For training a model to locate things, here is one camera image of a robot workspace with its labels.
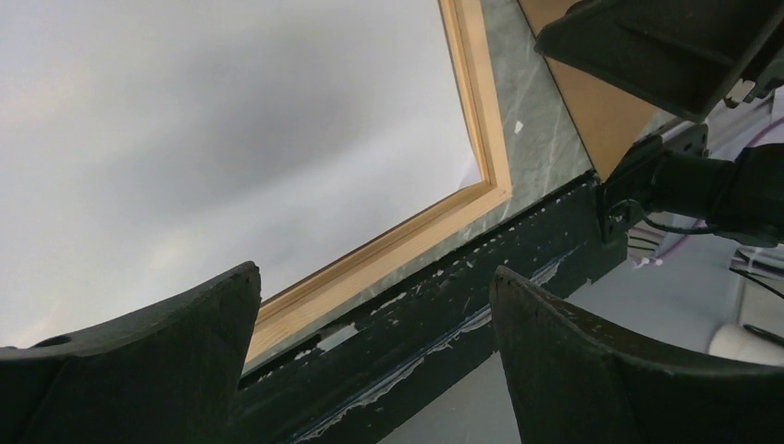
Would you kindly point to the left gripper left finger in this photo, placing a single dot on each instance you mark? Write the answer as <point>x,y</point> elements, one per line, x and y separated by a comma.
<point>166,373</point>

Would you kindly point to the white cylinder roll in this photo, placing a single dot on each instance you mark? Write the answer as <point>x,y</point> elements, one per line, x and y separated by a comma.
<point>738,344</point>

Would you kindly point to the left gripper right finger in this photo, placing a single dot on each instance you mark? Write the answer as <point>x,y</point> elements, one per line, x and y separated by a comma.
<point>574,377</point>

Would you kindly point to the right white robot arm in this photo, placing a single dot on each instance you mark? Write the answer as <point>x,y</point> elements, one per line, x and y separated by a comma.
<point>686,58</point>

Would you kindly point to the wooden picture frame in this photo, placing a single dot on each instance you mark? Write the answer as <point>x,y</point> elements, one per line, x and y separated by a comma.
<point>283,320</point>

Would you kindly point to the brown backing board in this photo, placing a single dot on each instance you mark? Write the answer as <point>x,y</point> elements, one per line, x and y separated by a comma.
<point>608,120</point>

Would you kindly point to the glossy photo board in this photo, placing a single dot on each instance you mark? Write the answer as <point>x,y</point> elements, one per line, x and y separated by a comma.
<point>148,146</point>

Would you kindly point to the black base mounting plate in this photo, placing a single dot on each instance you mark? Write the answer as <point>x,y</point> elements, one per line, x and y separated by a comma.
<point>372,369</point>

